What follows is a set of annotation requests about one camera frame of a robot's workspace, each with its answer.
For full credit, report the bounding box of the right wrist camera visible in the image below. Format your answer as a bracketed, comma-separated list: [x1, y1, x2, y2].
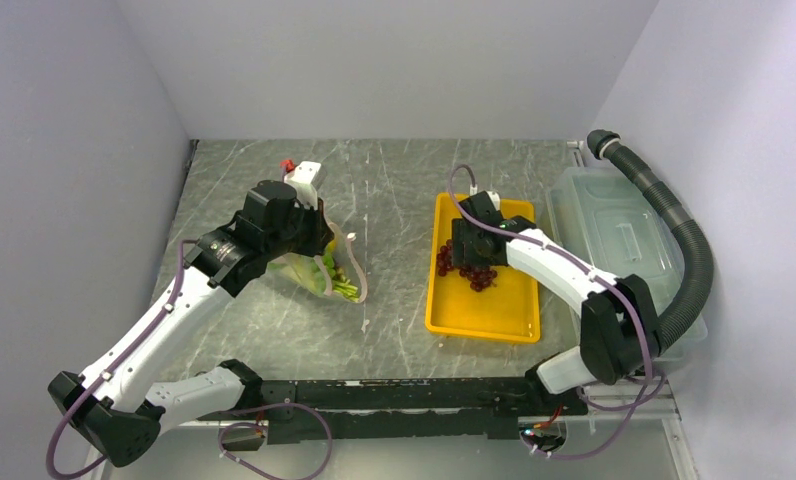
[485, 190, 501, 211]

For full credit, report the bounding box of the clear zip top bag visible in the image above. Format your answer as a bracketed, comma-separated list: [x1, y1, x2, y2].
[267, 217, 369, 304]

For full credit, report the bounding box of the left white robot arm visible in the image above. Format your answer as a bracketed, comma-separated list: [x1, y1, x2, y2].
[46, 178, 333, 479]

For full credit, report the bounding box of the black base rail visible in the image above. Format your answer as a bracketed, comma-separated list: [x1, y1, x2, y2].
[201, 376, 588, 445]

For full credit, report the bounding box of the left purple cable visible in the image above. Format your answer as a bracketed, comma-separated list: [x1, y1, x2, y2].
[45, 238, 334, 480]

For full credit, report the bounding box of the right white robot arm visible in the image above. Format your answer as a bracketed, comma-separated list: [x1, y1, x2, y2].
[446, 190, 658, 415]

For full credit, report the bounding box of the green grape bunch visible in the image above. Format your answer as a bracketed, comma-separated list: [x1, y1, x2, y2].
[313, 254, 341, 282]

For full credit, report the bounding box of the black corrugated hose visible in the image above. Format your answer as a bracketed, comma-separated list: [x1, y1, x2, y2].
[586, 129, 715, 352]

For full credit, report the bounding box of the dark red grape bunch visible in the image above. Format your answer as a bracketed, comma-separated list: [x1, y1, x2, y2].
[434, 240, 498, 292]

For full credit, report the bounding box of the purple cable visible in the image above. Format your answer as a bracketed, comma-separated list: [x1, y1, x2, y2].
[45, 238, 334, 480]
[447, 164, 668, 462]

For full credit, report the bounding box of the clear plastic storage box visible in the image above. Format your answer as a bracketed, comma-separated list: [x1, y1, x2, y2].
[546, 165, 708, 362]

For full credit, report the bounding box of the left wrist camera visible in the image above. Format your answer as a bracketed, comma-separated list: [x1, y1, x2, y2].
[281, 159, 327, 209]

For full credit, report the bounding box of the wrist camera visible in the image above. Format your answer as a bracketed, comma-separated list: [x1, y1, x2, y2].
[485, 190, 501, 211]
[281, 159, 327, 209]

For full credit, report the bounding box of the yellow plastic tray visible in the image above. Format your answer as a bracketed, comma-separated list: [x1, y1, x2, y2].
[425, 192, 541, 344]

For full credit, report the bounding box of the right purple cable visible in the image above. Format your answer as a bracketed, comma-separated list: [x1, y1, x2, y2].
[447, 164, 668, 462]

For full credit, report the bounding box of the celery stalk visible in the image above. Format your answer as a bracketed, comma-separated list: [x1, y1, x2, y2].
[267, 258, 363, 303]

